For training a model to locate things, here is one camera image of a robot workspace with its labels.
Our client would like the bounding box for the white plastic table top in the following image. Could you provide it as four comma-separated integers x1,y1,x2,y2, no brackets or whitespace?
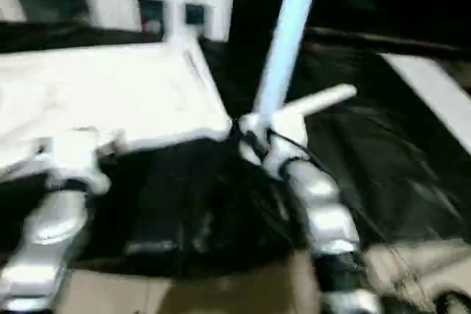
0,35,235,182

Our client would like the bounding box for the black work surface mat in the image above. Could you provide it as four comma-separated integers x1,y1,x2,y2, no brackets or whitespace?
0,20,471,278

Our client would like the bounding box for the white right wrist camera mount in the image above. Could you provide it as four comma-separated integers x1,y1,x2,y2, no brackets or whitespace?
237,110,310,179

